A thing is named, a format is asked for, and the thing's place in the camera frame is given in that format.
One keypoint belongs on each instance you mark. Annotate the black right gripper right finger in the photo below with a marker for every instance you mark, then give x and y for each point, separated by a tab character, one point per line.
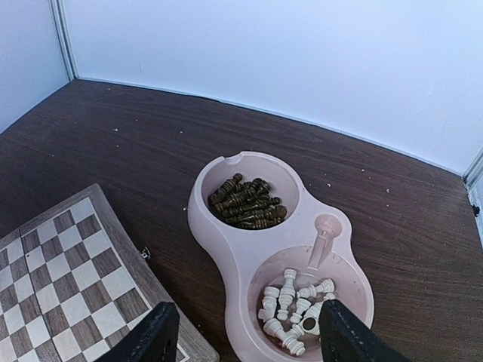
344	337

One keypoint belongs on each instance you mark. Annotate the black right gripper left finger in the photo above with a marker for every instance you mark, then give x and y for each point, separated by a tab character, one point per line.
153	339

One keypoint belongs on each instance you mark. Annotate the pink double bowl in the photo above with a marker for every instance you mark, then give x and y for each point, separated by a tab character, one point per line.
314	239

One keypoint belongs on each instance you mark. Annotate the white chess pieces pile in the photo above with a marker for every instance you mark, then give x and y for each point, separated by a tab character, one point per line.
288	314

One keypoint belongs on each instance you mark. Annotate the wooden chess board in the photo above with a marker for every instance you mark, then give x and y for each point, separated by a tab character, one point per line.
73	284

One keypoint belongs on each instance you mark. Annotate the dark chess pieces pile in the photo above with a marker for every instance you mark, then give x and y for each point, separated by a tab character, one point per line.
248	205

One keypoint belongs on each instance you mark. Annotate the right aluminium frame post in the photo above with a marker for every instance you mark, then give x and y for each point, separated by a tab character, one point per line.
474	171

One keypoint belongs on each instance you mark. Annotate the aluminium frame post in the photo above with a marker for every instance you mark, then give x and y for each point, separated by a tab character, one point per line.
474	171
63	38

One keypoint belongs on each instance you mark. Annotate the left aluminium frame post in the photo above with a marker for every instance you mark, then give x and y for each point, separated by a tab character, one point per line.
63	38

